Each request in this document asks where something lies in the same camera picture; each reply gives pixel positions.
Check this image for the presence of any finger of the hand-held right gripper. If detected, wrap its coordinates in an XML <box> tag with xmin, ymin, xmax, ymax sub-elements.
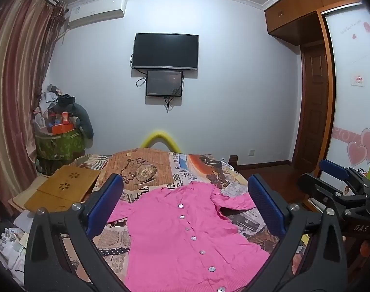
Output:
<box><xmin>297</xmin><ymin>173</ymin><xmax>350</xmax><ymax>208</ymax></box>
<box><xmin>319</xmin><ymin>159</ymin><xmax>370</xmax><ymax>190</ymax></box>

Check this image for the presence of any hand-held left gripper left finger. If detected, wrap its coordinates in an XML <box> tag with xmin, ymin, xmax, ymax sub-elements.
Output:
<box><xmin>24</xmin><ymin>173</ymin><xmax>134</xmax><ymax>292</ymax></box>

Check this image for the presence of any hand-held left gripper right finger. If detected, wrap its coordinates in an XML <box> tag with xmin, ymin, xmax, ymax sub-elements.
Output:
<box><xmin>247</xmin><ymin>174</ymin><xmax>348</xmax><ymax>292</ymax></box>

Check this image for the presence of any pink knit cardigan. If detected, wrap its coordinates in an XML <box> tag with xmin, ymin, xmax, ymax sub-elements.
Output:
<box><xmin>107</xmin><ymin>181</ymin><xmax>295</xmax><ymax>292</ymax></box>

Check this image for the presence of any pile of clothes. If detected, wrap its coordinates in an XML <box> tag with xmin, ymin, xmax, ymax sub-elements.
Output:
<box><xmin>34</xmin><ymin>83</ymin><xmax>76</xmax><ymax>119</ymax></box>

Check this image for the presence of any striped cloth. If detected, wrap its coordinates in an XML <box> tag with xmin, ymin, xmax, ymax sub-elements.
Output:
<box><xmin>78</xmin><ymin>155</ymin><xmax>110</xmax><ymax>171</ymax></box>

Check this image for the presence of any wooden folding table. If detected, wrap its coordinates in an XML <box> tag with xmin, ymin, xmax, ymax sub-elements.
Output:
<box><xmin>24</xmin><ymin>165</ymin><xmax>101</xmax><ymax>212</ymax></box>

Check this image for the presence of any printed blanket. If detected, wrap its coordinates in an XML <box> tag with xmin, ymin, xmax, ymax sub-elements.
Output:
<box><xmin>62</xmin><ymin>147</ymin><xmax>310</xmax><ymax>292</ymax></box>

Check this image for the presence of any orange box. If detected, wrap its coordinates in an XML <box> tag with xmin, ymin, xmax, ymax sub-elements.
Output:
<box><xmin>51</xmin><ymin>123</ymin><xmax>74</xmax><ymax>134</ymax></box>

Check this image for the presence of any yellow foam tube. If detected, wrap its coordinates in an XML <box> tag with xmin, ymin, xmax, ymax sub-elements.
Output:
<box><xmin>141</xmin><ymin>129</ymin><xmax>182</xmax><ymax>153</ymax></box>

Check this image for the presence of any flat cardboard sheet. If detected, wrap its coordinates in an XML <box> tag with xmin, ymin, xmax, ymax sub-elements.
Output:
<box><xmin>7</xmin><ymin>173</ymin><xmax>52</xmax><ymax>216</ymax></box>

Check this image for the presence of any pile of papers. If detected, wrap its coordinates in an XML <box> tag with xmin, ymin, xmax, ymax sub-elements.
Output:
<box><xmin>0</xmin><ymin>210</ymin><xmax>33</xmax><ymax>283</ymax></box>

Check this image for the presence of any wooden wardrobe with heart stickers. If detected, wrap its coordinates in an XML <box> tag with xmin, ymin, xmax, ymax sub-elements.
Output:
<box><xmin>264</xmin><ymin>0</ymin><xmax>370</xmax><ymax>195</ymax></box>

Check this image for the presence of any small black monitor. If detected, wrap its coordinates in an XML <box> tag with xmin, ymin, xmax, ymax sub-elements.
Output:
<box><xmin>145</xmin><ymin>70</ymin><xmax>184</xmax><ymax>97</ymax></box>

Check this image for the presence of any striped curtain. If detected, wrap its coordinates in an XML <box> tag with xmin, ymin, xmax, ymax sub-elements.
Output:
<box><xmin>0</xmin><ymin>0</ymin><xmax>67</xmax><ymax>219</ymax></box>

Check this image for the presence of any white air conditioner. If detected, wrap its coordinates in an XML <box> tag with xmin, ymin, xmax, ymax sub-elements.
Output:
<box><xmin>67</xmin><ymin>0</ymin><xmax>127</xmax><ymax>30</ymax></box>

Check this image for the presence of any black monitor cable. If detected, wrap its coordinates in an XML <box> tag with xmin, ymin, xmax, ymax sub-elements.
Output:
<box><xmin>163</xmin><ymin>96</ymin><xmax>181</xmax><ymax>112</ymax></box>

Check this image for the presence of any black television cable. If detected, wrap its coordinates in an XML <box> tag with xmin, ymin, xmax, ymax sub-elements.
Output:
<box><xmin>130</xmin><ymin>53</ymin><xmax>147</xmax><ymax>87</ymax></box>

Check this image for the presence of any black wall television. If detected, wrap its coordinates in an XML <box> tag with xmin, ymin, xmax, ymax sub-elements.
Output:
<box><xmin>132</xmin><ymin>33</ymin><xmax>199</xmax><ymax>70</ymax></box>

